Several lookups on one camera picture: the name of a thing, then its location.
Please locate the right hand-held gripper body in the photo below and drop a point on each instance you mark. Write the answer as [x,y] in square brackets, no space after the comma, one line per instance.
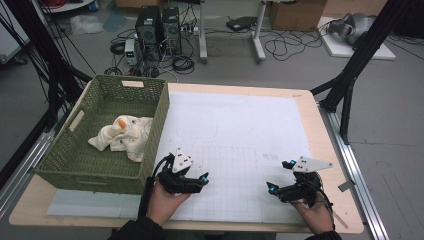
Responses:
[300,191]

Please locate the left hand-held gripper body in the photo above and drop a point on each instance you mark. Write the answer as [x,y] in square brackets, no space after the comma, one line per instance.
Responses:
[180,183]

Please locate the cream printed baby cloth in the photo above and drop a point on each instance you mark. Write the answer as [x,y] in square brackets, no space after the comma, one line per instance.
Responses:
[130,140]

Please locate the green woven basket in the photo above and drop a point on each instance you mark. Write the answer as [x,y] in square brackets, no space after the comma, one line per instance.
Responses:
[76,160]

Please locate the person's left hand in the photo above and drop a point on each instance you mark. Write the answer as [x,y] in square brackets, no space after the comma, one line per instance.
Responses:
[163,206]

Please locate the person's right hand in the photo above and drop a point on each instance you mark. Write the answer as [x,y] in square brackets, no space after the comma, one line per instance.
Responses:
[316,218]

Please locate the grey tape strip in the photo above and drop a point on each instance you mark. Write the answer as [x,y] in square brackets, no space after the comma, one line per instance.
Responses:
[346,186]

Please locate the white grid mat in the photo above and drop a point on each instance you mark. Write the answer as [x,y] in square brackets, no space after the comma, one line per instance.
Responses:
[233,126]

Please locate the white platform board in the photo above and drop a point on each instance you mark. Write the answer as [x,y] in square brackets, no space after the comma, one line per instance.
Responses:
[340,50]

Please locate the grey power supply unit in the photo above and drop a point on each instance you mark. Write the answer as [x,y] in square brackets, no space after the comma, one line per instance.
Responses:
[130,50]

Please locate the black flat device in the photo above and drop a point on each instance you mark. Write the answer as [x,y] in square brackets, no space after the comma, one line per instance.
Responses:
[241,23]

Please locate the brown cardboard box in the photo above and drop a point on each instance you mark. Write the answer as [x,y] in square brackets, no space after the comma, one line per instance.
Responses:
[296,15]

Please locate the small black computer tower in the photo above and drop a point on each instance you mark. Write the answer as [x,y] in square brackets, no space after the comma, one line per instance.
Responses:
[171,30]

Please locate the grey rounded machine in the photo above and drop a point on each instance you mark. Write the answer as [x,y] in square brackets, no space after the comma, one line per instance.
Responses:
[356,26]

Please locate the large black computer tower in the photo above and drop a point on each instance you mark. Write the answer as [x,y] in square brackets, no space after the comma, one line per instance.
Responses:
[148,33]

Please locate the blue-grey floor sheet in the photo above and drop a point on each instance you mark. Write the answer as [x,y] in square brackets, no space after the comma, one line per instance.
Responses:
[115,21]

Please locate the clear plastic bag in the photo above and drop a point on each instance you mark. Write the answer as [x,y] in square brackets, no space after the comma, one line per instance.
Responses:
[86,24]

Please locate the white cabinet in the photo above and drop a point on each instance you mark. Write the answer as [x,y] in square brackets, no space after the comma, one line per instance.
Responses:
[10,40]

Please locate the aluminium rail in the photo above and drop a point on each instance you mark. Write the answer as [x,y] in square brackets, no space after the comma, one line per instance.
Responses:
[30,156]
[353,173]

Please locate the black metal frame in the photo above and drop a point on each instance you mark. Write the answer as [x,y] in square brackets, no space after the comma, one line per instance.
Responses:
[366,43]

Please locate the white desk frame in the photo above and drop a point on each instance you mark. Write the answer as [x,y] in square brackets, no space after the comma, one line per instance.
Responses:
[203,33]

